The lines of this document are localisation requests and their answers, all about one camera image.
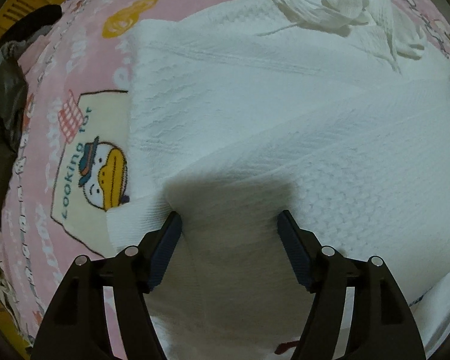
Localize pink patterned bed blanket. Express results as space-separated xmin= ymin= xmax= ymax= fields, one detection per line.
xmin=0 ymin=0 xmax=450 ymax=339

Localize black garment on headboard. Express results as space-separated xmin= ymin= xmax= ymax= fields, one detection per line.
xmin=0 ymin=4 xmax=62 ymax=42

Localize dark olive jacket pile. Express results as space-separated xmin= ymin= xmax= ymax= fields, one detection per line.
xmin=0 ymin=42 xmax=28 ymax=230

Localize white zip hoodie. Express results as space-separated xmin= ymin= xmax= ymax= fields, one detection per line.
xmin=107 ymin=0 xmax=450 ymax=359

